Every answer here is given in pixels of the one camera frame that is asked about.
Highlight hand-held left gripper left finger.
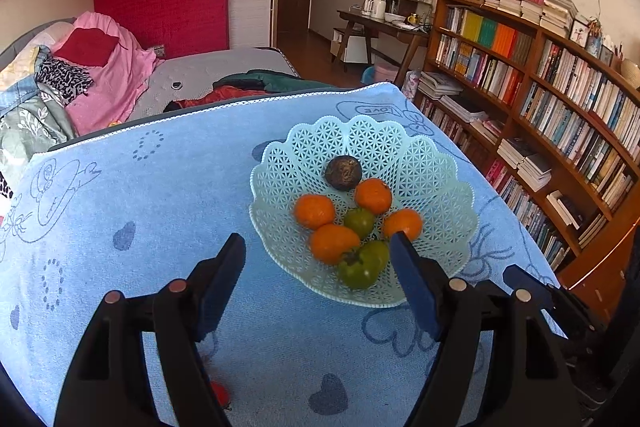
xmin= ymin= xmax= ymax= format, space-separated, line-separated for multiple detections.
xmin=54 ymin=232 xmax=247 ymax=427

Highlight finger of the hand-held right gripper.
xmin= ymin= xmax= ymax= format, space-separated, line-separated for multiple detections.
xmin=502 ymin=264 xmax=609 ymax=342

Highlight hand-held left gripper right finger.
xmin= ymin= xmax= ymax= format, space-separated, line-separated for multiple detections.
xmin=389 ymin=231 xmax=583 ymax=427

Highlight large green tomato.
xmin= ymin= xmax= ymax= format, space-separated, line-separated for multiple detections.
xmin=338 ymin=239 xmax=390 ymax=291

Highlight orange mandarin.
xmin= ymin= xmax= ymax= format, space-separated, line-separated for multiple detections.
xmin=382 ymin=208 xmax=424 ymax=242
xmin=293 ymin=194 xmax=336 ymax=230
xmin=308 ymin=223 xmax=362 ymax=266
xmin=354 ymin=177 xmax=393 ymax=215

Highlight small green tomato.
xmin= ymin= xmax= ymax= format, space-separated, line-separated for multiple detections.
xmin=343 ymin=207 xmax=377 ymax=240

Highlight dark brown passion fruit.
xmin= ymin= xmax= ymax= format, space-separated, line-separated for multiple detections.
xmin=324 ymin=155 xmax=363 ymax=192

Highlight light blue plastic basket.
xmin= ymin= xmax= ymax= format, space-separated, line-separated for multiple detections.
xmin=248 ymin=115 xmax=479 ymax=309

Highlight wooden bookshelf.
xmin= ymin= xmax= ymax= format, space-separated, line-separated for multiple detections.
xmin=395 ymin=0 xmax=640 ymax=308

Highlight red tomato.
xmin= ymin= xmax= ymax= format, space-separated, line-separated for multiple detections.
xmin=209 ymin=381 xmax=233 ymax=410

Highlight blue printed towel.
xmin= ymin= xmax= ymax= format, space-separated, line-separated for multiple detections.
xmin=0 ymin=82 xmax=568 ymax=427

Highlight red cloth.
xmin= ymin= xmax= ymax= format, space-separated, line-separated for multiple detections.
xmin=165 ymin=87 xmax=271 ymax=112

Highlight grey bed sheet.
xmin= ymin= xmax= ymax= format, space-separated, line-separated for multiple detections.
xmin=130 ymin=48 xmax=301 ymax=120

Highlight pink plastic bin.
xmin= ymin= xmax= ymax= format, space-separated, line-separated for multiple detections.
xmin=372 ymin=61 xmax=401 ymax=84

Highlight dark green cloth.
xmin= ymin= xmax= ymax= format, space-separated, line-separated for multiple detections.
xmin=212 ymin=69 xmax=338 ymax=95

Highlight pink cloth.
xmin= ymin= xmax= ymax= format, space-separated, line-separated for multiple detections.
xmin=52 ymin=11 xmax=166 ymax=138

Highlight floral grey quilt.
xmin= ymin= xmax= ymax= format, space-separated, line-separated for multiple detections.
xmin=0 ymin=92 xmax=76 ymax=180

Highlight rows of upright books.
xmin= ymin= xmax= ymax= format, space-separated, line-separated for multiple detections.
xmin=415 ymin=4 xmax=640 ymax=268

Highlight wooden desk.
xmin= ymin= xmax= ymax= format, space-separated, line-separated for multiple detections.
xmin=330 ymin=9 xmax=431 ymax=82

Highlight small framed photo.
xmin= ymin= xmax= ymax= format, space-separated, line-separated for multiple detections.
xmin=570 ymin=19 xmax=591 ymax=48

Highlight denim cloth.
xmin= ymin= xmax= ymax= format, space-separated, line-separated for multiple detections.
xmin=0 ymin=74 xmax=53 ymax=112

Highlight stacks of flat books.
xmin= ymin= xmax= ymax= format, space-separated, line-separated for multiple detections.
xmin=442 ymin=0 xmax=581 ymax=38

